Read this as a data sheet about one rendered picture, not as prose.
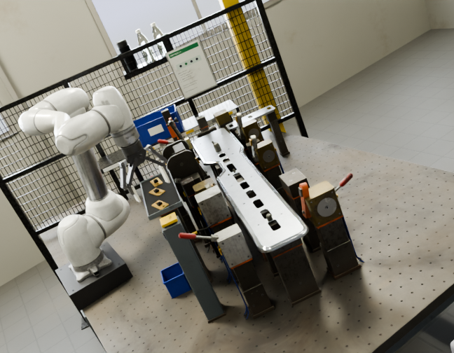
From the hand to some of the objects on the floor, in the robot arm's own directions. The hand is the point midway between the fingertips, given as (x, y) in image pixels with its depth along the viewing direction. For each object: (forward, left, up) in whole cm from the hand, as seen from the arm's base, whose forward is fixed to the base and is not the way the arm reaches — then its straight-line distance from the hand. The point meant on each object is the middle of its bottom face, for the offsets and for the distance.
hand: (152, 189), depth 200 cm
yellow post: (+125, +109, -125) cm, 208 cm away
